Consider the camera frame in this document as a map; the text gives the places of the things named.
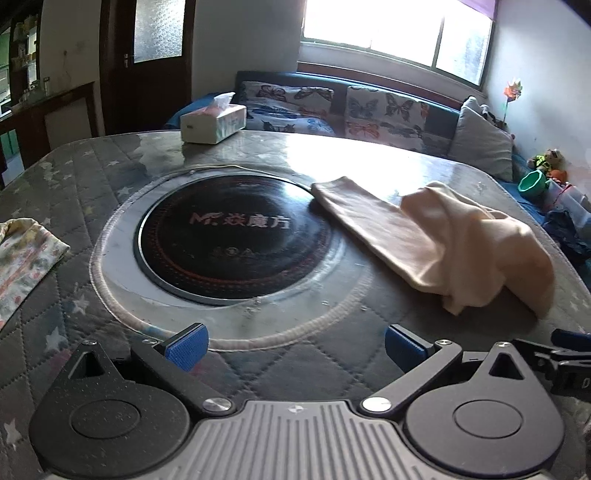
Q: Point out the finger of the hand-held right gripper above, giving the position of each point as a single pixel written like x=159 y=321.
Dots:
x=554 y=355
x=575 y=338

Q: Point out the grey pillow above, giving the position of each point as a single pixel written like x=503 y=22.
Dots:
x=482 y=143

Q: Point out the purple curtain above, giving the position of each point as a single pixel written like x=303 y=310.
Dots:
x=482 y=7

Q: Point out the orange toy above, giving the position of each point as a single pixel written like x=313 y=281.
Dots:
x=558 y=175

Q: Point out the clear plastic bag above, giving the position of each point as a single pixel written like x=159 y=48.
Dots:
x=570 y=196

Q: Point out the white tissue pack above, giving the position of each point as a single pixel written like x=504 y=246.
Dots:
x=212 y=122

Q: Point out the floral patterned cloth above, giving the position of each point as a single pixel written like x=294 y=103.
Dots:
x=23 y=258

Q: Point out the colourful pinwheel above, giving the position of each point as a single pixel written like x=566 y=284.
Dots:
x=513 y=92

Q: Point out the blue sofa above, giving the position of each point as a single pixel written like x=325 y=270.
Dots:
x=438 y=115

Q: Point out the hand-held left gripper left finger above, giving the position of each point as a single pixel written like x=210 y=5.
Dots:
x=187 y=347

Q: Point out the plush toy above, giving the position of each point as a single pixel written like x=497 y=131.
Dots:
x=547 y=159

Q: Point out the window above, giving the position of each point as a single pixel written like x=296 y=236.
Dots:
x=392 y=27

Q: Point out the cream garment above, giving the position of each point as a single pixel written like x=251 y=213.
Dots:
x=438 y=235

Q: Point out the dark wooden cabinet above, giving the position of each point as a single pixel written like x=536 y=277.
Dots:
x=60 y=115

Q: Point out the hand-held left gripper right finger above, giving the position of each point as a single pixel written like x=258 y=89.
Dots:
x=402 y=345

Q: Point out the green plastic bowl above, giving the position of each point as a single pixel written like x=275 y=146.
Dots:
x=533 y=183

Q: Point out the dark blue clothes pile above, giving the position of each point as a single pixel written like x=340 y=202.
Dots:
x=565 y=233

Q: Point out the dark wooden door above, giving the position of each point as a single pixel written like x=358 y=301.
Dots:
x=147 y=74

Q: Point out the black round induction cooktop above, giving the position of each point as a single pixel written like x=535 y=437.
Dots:
x=231 y=235

